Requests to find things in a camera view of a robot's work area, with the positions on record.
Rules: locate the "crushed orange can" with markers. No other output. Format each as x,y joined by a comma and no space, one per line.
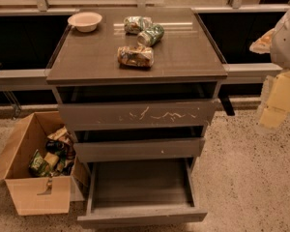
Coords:
140,56

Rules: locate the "grey middle drawer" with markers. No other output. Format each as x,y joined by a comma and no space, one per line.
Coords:
139,149

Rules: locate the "yellow snack packet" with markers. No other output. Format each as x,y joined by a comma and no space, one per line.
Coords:
51,159

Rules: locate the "green soda can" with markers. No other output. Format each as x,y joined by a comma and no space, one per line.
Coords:
150,35

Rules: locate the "grey top drawer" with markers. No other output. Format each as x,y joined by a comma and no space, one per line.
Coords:
136,115

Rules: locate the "grey open bottom drawer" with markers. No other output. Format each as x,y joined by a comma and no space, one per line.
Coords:
141,192

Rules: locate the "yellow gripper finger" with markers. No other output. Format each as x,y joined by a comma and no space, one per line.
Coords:
275,100
263,44

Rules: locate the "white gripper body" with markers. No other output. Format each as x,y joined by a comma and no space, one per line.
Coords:
286,43

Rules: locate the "cardboard box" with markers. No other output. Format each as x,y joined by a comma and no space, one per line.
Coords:
38,195

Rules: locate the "grey drawer cabinet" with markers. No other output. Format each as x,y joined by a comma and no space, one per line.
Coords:
186,68

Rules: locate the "dark can in box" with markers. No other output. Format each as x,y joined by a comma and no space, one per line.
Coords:
54,145

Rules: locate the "white bowl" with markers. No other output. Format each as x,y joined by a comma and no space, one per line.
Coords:
85,22

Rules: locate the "green snack bag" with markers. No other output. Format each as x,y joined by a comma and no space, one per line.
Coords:
38,166

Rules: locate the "crushed green white can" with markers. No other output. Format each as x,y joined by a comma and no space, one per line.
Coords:
136,24

